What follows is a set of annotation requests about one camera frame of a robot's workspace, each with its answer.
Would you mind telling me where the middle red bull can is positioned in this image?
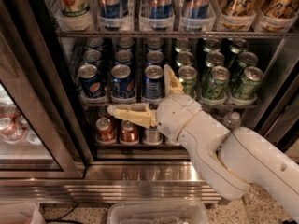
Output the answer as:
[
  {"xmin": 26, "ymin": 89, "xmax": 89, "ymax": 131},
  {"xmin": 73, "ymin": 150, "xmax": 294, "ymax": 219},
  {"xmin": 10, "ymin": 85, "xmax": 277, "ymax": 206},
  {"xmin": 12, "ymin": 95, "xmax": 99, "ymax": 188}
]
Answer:
[{"xmin": 149, "ymin": 0, "xmax": 173, "ymax": 19}]

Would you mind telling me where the back right green can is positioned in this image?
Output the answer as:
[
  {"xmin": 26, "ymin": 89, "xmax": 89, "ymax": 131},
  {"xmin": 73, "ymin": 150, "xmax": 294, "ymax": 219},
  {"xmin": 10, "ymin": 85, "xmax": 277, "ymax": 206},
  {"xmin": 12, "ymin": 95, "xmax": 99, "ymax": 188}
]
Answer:
[{"xmin": 227, "ymin": 38, "xmax": 249, "ymax": 63}]

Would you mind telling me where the black cable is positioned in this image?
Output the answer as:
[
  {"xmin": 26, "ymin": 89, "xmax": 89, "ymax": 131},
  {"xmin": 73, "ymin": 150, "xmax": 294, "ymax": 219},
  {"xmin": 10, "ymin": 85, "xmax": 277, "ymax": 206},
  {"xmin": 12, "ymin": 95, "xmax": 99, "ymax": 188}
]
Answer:
[{"xmin": 45, "ymin": 203, "xmax": 86, "ymax": 224}]

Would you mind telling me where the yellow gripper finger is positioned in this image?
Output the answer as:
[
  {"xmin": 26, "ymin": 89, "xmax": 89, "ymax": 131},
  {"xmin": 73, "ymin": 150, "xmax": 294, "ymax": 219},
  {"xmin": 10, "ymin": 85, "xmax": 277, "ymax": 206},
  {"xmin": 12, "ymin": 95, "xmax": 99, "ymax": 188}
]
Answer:
[
  {"xmin": 164, "ymin": 64, "xmax": 183, "ymax": 96},
  {"xmin": 107, "ymin": 103, "xmax": 156, "ymax": 128}
]

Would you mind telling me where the clear plastic bin centre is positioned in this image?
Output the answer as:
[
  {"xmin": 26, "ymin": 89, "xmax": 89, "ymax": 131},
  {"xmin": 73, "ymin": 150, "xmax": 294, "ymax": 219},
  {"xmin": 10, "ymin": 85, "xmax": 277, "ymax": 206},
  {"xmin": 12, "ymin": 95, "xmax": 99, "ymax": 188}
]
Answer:
[{"xmin": 107, "ymin": 199, "xmax": 209, "ymax": 224}]

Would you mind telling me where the clear plastic bin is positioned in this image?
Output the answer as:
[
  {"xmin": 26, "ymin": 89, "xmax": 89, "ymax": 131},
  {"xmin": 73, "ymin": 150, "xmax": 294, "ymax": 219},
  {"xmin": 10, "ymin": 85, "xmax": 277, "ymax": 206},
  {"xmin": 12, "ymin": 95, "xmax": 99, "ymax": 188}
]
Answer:
[
  {"xmin": 0, "ymin": 202, "xmax": 46, "ymax": 224},
  {"xmin": 107, "ymin": 199, "xmax": 209, "ymax": 224}
]

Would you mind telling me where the right water bottle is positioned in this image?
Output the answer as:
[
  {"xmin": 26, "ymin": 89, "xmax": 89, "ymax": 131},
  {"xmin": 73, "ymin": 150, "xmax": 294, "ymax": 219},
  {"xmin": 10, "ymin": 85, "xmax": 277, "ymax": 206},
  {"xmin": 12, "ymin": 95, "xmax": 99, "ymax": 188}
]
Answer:
[{"xmin": 222, "ymin": 112, "xmax": 241, "ymax": 130}]

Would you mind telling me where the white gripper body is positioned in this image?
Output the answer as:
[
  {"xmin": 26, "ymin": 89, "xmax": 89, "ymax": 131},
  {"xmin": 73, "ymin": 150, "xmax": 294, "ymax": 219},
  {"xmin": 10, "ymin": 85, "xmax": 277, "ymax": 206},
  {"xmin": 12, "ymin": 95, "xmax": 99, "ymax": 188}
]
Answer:
[{"xmin": 156, "ymin": 94, "xmax": 202, "ymax": 140}]

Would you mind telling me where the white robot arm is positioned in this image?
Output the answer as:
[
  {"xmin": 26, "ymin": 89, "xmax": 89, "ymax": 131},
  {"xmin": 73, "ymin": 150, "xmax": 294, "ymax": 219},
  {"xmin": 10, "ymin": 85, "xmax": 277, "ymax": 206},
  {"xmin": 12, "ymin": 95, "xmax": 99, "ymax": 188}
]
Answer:
[{"xmin": 107, "ymin": 65, "xmax": 299, "ymax": 222}]

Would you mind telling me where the brown juice bottle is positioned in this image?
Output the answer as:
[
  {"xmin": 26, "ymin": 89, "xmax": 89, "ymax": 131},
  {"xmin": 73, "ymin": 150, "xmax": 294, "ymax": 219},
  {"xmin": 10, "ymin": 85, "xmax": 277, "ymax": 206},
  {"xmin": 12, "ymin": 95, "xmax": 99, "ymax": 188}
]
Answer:
[{"xmin": 143, "ymin": 128, "xmax": 163, "ymax": 146}]

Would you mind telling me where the second row green can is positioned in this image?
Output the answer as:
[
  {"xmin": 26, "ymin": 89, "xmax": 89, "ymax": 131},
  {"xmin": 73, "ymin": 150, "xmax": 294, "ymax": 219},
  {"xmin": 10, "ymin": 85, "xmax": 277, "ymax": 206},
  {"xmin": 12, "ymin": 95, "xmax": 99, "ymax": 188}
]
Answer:
[
  {"xmin": 202, "ymin": 51, "xmax": 225, "ymax": 78},
  {"xmin": 175, "ymin": 51, "xmax": 194, "ymax": 68},
  {"xmin": 230, "ymin": 51, "xmax": 259, "ymax": 82}
]

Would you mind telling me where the front middle green can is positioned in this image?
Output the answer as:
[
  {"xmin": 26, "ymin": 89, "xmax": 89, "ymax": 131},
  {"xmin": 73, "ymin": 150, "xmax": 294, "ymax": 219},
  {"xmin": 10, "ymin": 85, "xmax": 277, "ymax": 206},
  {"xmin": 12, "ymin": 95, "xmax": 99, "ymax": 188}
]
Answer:
[{"xmin": 202, "ymin": 66, "xmax": 230, "ymax": 100}]

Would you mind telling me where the second row right pepsi can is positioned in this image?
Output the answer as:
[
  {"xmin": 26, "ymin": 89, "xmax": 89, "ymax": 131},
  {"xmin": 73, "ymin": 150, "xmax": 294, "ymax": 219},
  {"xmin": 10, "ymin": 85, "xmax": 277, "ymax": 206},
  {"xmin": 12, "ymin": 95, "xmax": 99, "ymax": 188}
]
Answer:
[{"xmin": 146, "ymin": 50, "xmax": 164, "ymax": 67}]

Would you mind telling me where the back middle green can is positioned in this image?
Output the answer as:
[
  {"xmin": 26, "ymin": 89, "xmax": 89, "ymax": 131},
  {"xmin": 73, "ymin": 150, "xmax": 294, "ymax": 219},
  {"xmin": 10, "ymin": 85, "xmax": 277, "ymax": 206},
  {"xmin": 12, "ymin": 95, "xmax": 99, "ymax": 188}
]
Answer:
[{"xmin": 203, "ymin": 38, "xmax": 221, "ymax": 53}]

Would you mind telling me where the second row left pepsi can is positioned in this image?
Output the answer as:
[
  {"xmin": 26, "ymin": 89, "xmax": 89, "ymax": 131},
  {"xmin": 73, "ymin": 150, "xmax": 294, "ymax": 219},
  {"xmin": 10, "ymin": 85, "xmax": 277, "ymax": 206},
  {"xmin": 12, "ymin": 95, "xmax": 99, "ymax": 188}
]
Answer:
[{"xmin": 83, "ymin": 49, "xmax": 103, "ymax": 69}]

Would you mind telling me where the gold can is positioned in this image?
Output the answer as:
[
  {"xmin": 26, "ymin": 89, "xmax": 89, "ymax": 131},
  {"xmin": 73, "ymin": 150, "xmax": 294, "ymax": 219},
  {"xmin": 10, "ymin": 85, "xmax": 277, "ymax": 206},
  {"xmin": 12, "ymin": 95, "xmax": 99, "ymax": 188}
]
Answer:
[
  {"xmin": 262, "ymin": 0, "xmax": 299, "ymax": 19},
  {"xmin": 222, "ymin": 0, "xmax": 257, "ymax": 17}
]

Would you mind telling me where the right red bull can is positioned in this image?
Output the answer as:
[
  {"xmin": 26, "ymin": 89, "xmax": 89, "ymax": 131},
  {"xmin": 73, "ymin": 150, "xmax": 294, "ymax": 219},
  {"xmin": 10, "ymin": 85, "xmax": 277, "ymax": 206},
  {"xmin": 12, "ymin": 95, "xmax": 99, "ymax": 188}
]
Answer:
[{"xmin": 182, "ymin": 0, "xmax": 210, "ymax": 19}]

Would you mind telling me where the red bull can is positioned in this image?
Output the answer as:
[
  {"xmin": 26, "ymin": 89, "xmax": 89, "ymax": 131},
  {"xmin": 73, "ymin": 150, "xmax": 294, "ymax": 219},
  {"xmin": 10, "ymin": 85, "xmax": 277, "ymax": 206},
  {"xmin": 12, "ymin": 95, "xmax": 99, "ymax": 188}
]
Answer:
[
  {"xmin": 97, "ymin": 0, "xmax": 128, "ymax": 19},
  {"xmin": 149, "ymin": 0, "xmax": 173, "ymax": 19},
  {"xmin": 182, "ymin": 0, "xmax": 210, "ymax": 19}
]

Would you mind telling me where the second row pepsi can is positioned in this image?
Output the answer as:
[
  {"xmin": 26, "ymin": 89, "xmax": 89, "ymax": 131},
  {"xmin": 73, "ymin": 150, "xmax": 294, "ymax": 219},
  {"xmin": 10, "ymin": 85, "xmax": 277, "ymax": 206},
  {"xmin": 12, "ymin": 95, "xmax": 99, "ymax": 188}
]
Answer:
[
  {"xmin": 146, "ymin": 50, "xmax": 164, "ymax": 67},
  {"xmin": 114, "ymin": 50, "xmax": 133, "ymax": 66},
  {"xmin": 83, "ymin": 49, "xmax": 103, "ymax": 69}
]

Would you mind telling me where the front right green can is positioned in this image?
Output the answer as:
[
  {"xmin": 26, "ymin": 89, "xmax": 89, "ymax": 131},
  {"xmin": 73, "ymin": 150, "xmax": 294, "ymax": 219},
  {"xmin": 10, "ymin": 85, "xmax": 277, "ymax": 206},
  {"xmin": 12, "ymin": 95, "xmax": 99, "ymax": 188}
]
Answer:
[{"xmin": 231, "ymin": 66, "xmax": 263, "ymax": 101}]

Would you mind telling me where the front left green can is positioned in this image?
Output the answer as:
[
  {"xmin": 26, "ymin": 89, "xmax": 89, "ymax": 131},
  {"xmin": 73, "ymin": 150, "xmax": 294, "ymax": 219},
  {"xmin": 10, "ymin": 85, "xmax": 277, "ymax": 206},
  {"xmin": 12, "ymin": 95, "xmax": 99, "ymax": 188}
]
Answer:
[{"xmin": 178, "ymin": 66, "xmax": 197, "ymax": 98}]

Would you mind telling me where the right fridge door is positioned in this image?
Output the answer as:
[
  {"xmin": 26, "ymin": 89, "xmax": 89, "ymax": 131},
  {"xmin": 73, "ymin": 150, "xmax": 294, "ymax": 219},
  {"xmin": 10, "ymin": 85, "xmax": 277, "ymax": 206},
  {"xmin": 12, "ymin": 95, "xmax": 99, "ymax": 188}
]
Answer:
[{"xmin": 258, "ymin": 65, "xmax": 299, "ymax": 151}]

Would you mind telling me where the stainless steel fridge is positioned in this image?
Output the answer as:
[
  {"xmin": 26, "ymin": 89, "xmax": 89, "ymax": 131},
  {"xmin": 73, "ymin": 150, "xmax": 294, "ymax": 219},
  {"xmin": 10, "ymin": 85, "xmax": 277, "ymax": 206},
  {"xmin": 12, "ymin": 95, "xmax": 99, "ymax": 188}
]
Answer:
[{"xmin": 0, "ymin": 0, "xmax": 299, "ymax": 203}]

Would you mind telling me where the front left red can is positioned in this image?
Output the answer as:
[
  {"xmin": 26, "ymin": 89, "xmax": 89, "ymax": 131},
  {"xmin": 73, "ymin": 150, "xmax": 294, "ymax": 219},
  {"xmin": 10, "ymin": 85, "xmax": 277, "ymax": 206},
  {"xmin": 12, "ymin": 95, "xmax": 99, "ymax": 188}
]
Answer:
[{"xmin": 96, "ymin": 118, "xmax": 116, "ymax": 143}]

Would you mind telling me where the left gold can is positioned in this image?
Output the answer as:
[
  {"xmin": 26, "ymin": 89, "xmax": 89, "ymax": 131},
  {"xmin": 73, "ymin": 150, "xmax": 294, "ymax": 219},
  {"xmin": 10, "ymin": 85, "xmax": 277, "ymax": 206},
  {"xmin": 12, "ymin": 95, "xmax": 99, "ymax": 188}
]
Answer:
[{"xmin": 222, "ymin": 0, "xmax": 257, "ymax": 17}]

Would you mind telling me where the left fridge glass door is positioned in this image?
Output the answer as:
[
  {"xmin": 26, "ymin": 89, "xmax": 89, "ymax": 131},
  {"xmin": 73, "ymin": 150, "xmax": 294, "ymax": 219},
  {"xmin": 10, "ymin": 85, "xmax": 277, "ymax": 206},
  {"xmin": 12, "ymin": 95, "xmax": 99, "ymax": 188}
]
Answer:
[{"xmin": 0, "ymin": 32, "xmax": 84, "ymax": 180}]

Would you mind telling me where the second row right green can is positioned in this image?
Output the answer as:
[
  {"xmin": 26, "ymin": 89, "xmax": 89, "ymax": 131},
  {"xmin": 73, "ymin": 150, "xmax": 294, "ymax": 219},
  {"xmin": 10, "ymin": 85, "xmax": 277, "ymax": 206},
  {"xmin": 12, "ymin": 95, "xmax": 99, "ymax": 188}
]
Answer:
[{"xmin": 230, "ymin": 51, "xmax": 259, "ymax": 82}]

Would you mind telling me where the second row middle green can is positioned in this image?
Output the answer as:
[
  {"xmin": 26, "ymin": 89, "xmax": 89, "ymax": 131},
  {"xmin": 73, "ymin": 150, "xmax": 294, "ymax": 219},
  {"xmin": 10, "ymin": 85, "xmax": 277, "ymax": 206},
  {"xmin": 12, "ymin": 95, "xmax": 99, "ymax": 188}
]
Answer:
[{"xmin": 202, "ymin": 51, "xmax": 225, "ymax": 78}]

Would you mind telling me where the second row middle pepsi can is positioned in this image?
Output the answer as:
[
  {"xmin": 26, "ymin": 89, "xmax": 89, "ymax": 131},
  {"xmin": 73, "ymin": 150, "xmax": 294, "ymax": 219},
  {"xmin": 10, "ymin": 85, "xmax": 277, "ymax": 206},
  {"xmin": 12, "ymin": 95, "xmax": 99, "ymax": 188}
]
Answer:
[{"xmin": 114, "ymin": 50, "xmax": 133, "ymax": 66}]

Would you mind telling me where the right gold can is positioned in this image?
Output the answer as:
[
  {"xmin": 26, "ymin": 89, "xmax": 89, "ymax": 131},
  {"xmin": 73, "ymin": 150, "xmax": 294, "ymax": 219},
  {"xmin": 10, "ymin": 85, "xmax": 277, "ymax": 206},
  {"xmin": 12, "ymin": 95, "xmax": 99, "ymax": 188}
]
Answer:
[{"xmin": 262, "ymin": 0, "xmax": 299, "ymax": 19}]

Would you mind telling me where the front right red can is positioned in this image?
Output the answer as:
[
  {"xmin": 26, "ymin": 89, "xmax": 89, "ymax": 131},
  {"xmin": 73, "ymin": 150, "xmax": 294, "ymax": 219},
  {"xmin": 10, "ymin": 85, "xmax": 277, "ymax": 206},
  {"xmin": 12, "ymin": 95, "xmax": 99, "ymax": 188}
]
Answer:
[{"xmin": 120, "ymin": 120, "xmax": 138, "ymax": 144}]

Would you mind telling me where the left red bull can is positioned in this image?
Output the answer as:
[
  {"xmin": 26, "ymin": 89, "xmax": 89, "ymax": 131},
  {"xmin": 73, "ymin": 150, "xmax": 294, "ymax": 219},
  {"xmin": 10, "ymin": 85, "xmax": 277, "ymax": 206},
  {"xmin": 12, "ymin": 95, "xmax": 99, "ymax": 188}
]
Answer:
[{"xmin": 97, "ymin": 0, "xmax": 128, "ymax": 19}]

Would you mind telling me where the clear plastic bin left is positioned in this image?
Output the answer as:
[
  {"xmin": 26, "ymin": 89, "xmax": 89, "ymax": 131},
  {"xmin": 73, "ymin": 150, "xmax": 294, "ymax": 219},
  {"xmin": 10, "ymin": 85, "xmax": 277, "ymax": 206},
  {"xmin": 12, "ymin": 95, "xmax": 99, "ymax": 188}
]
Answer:
[{"xmin": 0, "ymin": 202, "xmax": 46, "ymax": 224}]

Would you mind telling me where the second row left green can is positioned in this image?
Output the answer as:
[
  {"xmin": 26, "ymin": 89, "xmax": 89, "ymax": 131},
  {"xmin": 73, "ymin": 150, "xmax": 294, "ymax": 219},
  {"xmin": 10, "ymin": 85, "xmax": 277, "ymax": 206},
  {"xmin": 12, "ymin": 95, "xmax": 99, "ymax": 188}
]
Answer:
[{"xmin": 175, "ymin": 51, "xmax": 194, "ymax": 68}]

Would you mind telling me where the back left green can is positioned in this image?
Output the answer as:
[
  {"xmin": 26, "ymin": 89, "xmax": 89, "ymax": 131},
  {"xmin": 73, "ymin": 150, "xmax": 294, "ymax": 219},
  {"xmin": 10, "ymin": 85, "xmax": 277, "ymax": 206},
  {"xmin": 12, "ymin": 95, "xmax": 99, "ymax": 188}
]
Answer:
[{"xmin": 174, "ymin": 38, "xmax": 192, "ymax": 53}]

